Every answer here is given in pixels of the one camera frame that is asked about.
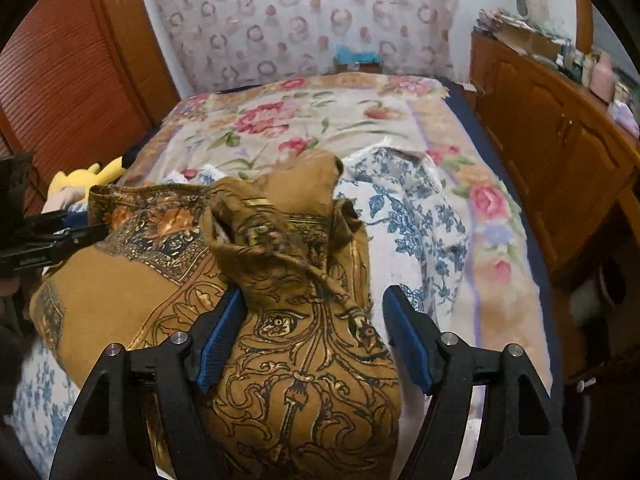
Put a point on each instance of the wooden window frame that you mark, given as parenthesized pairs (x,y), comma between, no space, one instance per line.
(585,20)

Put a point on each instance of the blue cloth bundle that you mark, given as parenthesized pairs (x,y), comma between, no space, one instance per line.
(357,57)

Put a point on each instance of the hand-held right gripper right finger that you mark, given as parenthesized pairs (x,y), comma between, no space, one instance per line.
(410,340)

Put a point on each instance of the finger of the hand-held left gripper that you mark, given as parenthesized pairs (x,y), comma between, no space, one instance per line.
(50,222)
(50,250)

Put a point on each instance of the blue floral white cloth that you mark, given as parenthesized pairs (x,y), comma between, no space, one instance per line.
(410,210)

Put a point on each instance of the wooden sideboard cabinet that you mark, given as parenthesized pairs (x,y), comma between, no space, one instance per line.
(560,160)

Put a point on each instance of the pink floral blanket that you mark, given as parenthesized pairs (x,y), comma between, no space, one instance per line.
(300,115)

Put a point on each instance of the pink bottle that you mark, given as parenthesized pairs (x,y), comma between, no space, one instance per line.
(602,77)

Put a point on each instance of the pale plush toy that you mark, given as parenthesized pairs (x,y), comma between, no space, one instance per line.
(65,200)

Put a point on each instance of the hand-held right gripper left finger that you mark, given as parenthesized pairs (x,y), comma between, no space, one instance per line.
(220,340)

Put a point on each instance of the yellow plush toy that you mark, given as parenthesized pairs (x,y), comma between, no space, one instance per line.
(85,175)

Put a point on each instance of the cardboard box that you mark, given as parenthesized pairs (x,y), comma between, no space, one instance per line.
(527,42)

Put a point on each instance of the purple tissue pack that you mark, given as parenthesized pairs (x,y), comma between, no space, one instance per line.
(624,117)

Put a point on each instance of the small oval mirror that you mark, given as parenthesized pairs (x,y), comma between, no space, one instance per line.
(521,2)

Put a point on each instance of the wooden louvered wardrobe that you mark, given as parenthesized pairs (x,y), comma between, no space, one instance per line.
(65,70)

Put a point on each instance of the grey waste bin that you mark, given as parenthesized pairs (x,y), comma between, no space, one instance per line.
(592,305)

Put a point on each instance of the cluster of small bottles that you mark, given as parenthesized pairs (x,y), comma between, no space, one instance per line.
(577,62)

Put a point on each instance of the pile of papers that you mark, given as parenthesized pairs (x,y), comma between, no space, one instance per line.
(497,21)

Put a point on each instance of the golden brown patterned garment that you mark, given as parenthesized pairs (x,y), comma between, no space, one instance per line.
(300,360)

